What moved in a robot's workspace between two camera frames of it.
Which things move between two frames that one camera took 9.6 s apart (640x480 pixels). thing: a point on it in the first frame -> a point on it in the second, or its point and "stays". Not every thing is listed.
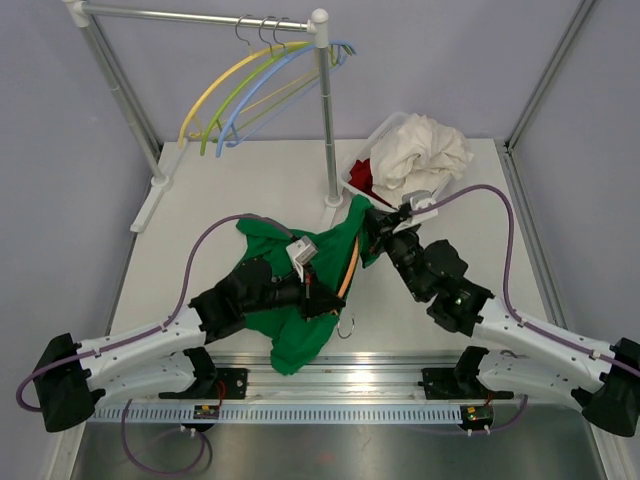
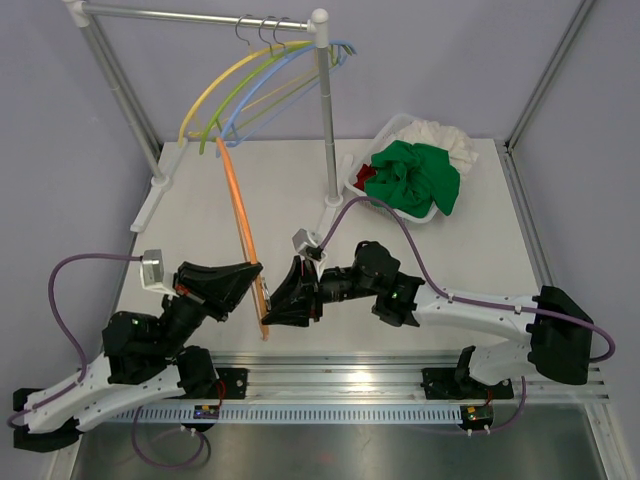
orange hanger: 347,282 -> 244,233
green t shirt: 330,257 -> 413,178
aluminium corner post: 548,73 stays
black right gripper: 382,223 -> 299,298
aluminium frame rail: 341,381 stays
